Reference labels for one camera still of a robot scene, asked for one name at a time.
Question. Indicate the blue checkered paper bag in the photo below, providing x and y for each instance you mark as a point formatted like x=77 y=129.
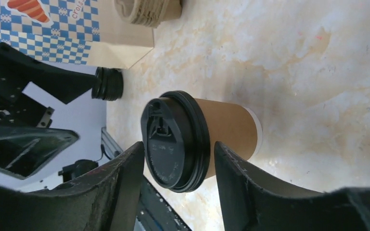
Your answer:
x=86 y=32

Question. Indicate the single brown paper cup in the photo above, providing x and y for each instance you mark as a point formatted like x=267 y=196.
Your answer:
x=238 y=127

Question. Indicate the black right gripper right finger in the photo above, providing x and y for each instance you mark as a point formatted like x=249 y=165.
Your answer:
x=254 y=200

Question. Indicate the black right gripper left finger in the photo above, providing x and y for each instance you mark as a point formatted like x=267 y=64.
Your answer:
x=104 y=199

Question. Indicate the brown pulp cup carrier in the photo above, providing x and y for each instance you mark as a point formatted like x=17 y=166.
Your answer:
x=148 y=13

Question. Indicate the stack of black lids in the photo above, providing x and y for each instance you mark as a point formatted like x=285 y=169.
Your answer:
x=109 y=84

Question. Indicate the black plastic cup lid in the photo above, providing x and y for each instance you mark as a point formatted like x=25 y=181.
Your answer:
x=176 y=140

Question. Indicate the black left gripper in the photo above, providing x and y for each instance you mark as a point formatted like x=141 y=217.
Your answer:
x=26 y=142

